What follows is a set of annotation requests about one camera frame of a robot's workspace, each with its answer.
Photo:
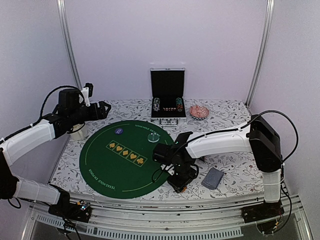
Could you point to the right aluminium frame post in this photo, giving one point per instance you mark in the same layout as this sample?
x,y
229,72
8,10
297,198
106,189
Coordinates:
x,y
268,18

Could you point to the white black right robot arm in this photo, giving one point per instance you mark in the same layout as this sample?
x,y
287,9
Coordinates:
x,y
257,137

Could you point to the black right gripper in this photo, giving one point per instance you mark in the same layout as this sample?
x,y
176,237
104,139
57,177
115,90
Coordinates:
x,y
178,186

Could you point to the left aluminium frame post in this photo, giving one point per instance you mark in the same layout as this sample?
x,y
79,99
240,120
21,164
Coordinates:
x,y
61,7

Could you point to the red dice row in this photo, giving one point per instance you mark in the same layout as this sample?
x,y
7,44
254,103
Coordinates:
x,y
169,109

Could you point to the cream ceramic mug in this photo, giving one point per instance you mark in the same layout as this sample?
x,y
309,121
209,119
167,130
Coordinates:
x,y
78,132

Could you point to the right poker chip row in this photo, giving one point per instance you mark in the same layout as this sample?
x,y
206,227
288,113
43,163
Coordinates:
x,y
179,104

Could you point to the clear dealer button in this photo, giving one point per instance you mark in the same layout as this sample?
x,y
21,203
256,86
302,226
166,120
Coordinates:
x,y
153,137

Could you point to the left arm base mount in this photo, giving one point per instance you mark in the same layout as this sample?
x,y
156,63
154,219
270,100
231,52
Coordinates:
x,y
79,211

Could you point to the blue playing card deck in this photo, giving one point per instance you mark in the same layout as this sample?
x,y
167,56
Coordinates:
x,y
212,179

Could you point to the aluminium poker chip case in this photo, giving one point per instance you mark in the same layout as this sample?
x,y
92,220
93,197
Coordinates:
x,y
167,84

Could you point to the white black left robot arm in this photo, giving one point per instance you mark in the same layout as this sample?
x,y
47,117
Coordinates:
x,y
73,108

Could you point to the green round poker mat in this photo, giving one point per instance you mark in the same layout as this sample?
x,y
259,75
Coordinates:
x,y
122,166

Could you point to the floral white tablecloth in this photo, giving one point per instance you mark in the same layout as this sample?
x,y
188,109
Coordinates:
x,y
241,175

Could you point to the aluminium frame post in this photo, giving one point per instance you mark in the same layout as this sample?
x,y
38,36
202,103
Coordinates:
x,y
268,18
61,7

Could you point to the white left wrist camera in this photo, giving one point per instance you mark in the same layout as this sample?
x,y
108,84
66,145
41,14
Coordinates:
x,y
87,92

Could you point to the left poker chip row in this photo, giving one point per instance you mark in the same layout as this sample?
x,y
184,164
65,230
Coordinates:
x,y
156,104

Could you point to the front aluminium rail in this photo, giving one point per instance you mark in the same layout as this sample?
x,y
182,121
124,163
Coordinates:
x,y
201,219

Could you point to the poker chip row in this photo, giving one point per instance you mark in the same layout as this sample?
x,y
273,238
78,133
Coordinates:
x,y
179,104
156,104

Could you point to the red blue patterned bowl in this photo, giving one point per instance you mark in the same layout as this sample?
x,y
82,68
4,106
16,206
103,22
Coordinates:
x,y
198,112

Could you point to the purple small blind button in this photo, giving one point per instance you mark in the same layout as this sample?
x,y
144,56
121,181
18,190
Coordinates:
x,y
118,131

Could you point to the triangular all in marker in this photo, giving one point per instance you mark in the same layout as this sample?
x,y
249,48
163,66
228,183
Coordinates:
x,y
202,159

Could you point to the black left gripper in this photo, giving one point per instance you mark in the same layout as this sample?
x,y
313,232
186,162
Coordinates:
x,y
103,113

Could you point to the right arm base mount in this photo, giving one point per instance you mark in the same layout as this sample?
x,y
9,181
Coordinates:
x,y
268,216

